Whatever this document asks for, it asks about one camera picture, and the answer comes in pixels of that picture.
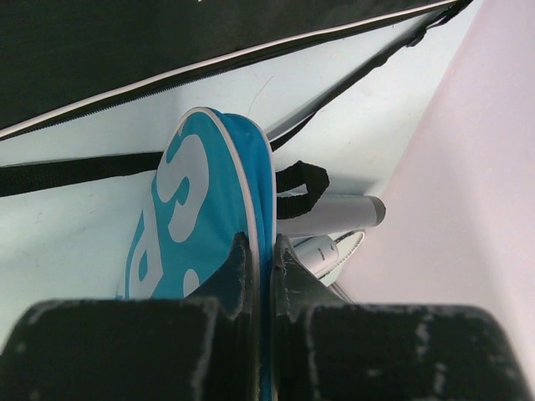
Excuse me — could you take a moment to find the white racket black grip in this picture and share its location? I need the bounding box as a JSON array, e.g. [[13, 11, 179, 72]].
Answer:
[[315, 229, 365, 286]]

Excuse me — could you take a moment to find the white shuttlecock tube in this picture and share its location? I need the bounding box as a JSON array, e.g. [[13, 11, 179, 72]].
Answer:
[[294, 236, 339, 278]]

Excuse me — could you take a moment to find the black sport racket cover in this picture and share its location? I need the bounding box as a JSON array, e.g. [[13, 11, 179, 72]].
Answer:
[[0, 0, 477, 197]]

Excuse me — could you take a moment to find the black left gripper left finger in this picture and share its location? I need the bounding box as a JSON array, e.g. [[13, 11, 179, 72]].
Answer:
[[1, 233, 259, 400]]

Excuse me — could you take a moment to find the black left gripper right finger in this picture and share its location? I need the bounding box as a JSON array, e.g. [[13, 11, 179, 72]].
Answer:
[[271, 236, 533, 400]]

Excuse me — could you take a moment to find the black shuttlecock tube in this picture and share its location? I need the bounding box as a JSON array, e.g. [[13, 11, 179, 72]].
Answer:
[[277, 194, 386, 239]]

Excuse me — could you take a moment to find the blue sport racket cover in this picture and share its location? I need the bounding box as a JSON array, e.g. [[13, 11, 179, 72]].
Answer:
[[116, 107, 276, 400]]

